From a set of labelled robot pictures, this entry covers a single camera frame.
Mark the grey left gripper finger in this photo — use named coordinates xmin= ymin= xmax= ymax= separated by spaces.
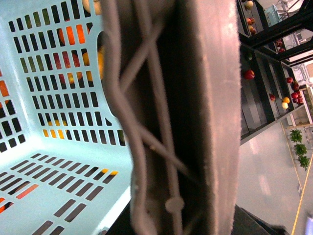
xmin=101 ymin=0 xmax=241 ymax=235

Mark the light blue basket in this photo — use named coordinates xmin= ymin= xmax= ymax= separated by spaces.
xmin=0 ymin=0 xmax=132 ymax=235

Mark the black metal shelf rack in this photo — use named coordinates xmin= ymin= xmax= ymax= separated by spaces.
xmin=235 ymin=0 xmax=313 ymax=143

